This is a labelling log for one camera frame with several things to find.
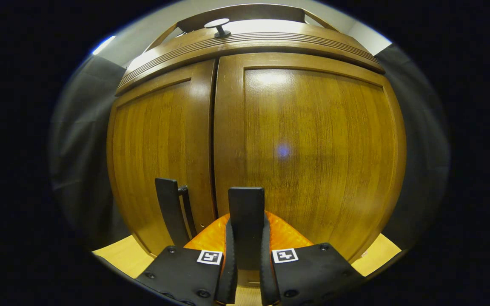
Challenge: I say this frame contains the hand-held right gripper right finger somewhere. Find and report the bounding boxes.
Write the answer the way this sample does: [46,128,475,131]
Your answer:
[260,211,367,306]

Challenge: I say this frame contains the black round drawer knob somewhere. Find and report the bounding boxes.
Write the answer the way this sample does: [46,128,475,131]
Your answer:
[205,18,231,39]

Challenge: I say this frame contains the wooden shoe cabinet door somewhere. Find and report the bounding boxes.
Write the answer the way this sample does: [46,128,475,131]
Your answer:
[107,59,217,258]
[213,52,407,264]

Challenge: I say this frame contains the black door handle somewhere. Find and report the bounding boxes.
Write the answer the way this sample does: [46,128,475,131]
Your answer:
[228,187,266,272]
[155,178,197,248]

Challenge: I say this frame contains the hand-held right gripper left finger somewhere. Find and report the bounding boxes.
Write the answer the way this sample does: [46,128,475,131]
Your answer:
[137,212,238,306]

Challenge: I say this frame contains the ceiling light panel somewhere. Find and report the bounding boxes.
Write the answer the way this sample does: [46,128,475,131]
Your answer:
[92,35,117,56]

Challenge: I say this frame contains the wooden double-door shoe cabinet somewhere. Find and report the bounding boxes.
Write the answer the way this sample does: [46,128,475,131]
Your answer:
[106,3,407,272]

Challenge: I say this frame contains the wooden cabinet drawer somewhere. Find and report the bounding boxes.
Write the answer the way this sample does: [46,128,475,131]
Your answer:
[115,21,385,96]

